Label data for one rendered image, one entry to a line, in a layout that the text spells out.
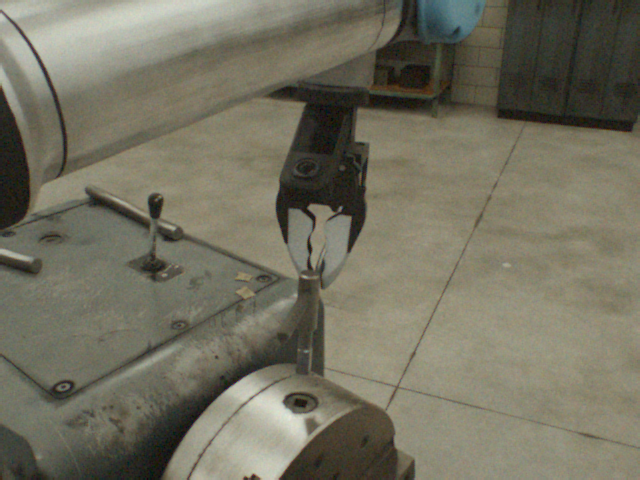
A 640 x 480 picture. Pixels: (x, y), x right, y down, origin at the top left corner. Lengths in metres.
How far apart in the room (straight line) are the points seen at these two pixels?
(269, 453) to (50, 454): 0.22
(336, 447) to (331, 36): 0.49
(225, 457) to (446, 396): 2.08
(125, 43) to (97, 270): 0.73
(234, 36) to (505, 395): 2.55
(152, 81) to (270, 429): 0.48
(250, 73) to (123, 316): 0.58
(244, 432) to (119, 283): 0.34
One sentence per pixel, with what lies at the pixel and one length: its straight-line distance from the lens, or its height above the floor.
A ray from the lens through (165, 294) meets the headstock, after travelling 0.90.
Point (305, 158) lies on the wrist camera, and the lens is 0.58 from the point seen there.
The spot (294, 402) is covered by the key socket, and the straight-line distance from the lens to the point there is 0.73.
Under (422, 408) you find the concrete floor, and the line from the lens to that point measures 2.65.
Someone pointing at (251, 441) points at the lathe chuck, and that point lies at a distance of 0.70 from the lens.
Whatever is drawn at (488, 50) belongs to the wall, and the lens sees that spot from 7.15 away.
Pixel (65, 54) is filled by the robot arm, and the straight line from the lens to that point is 0.27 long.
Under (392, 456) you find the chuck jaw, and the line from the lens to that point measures 0.84.
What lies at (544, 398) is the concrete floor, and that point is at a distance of 2.82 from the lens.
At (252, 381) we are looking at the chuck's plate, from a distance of 0.76.
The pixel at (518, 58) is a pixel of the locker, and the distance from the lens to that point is 6.59.
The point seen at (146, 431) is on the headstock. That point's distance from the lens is 0.75.
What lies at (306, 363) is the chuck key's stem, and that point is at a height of 1.29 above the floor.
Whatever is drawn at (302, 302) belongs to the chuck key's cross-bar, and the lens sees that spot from 0.63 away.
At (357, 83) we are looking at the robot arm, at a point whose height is 1.57.
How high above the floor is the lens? 1.70
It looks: 27 degrees down
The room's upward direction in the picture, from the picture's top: straight up
